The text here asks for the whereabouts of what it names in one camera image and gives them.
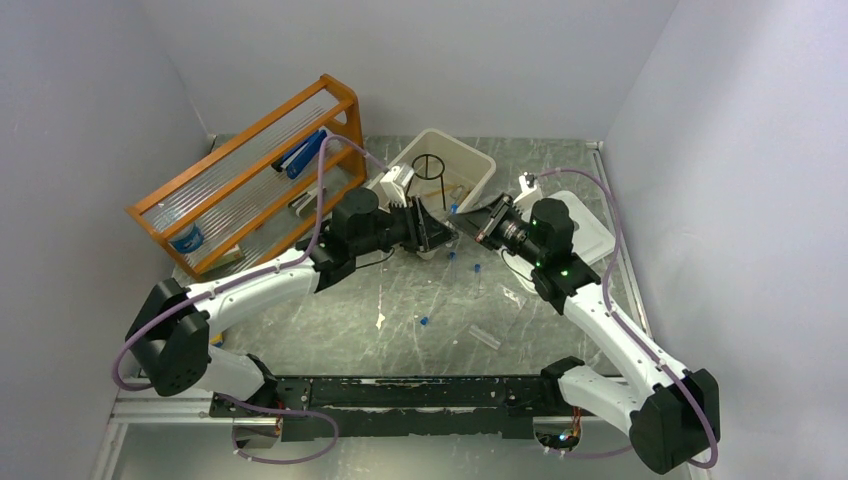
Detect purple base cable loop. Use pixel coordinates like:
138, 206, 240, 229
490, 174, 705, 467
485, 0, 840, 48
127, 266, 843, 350
218, 394, 342, 466

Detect blue white roll on shelf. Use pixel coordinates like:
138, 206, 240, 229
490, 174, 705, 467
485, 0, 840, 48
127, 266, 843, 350
168, 223, 205, 254

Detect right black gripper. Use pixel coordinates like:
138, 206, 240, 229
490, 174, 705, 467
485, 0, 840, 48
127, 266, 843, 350
449, 192, 545, 267

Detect tan rubber tubing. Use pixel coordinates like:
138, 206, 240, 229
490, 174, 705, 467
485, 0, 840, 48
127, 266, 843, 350
421, 185, 457, 198

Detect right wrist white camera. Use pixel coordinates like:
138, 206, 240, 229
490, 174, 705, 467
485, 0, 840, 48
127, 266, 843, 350
514, 172, 544, 213

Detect beige plastic bin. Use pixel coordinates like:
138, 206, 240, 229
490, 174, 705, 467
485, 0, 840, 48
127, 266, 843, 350
372, 128, 496, 222

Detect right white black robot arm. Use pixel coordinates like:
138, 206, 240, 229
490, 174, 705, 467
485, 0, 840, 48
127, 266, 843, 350
448, 195, 721, 475

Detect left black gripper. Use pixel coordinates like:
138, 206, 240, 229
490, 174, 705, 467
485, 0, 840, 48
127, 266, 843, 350
352, 195, 459, 257

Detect blue stapler on shelf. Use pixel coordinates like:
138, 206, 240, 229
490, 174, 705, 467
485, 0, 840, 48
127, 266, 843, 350
271, 129, 328, 179

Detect clear test tube rack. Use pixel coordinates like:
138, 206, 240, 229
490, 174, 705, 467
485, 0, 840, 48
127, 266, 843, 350
468, 325, 502, 351

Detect yellow blue block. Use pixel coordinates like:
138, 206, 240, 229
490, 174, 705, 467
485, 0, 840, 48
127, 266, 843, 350
209, 334, 224, 348

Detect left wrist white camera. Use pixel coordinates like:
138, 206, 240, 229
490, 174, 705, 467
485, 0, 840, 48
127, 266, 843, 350
379, 164, 415, 207

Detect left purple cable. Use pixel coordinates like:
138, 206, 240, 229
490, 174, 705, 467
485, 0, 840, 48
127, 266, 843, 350
111, 134, 392, 393

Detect wrist white camera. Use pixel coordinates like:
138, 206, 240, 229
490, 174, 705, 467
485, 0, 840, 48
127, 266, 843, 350
379, 164, 415, 207
514, 172, 544, 213

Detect metal crucible tongs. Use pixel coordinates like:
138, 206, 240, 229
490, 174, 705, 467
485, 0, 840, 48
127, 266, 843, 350
437, 184, 469, 213

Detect small white box on shelf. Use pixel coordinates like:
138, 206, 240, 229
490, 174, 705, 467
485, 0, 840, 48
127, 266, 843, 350
210, 244, 244, 269

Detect black wire tripod stand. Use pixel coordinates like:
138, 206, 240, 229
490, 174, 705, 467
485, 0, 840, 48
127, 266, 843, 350
410, 153, 448, 211

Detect blue cap test tube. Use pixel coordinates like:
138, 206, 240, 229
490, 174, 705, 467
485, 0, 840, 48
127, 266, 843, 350
472, 263, 483, 298
448, 250, 458, 283

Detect grey white device on shelf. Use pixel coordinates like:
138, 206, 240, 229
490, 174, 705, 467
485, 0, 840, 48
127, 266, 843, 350
287, 187, 327, 219

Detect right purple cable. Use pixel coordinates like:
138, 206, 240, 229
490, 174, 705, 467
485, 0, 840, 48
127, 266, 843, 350
539, 166, 722, 470

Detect small clear plastic bag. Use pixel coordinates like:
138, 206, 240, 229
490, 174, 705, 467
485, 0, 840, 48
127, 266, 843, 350
500, 285, 527, 309

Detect orange wooden shelf rack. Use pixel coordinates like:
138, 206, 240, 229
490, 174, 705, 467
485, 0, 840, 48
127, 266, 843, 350
126, 74, 363, 280

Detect white bin lid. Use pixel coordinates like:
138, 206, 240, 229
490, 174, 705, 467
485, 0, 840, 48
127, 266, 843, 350
503, 190, 615, 293

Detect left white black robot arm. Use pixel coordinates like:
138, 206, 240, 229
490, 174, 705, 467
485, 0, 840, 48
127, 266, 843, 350
122, 188, 457, 416

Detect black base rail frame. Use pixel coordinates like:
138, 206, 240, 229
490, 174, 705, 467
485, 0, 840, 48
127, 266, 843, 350
111, 375, 576, 448

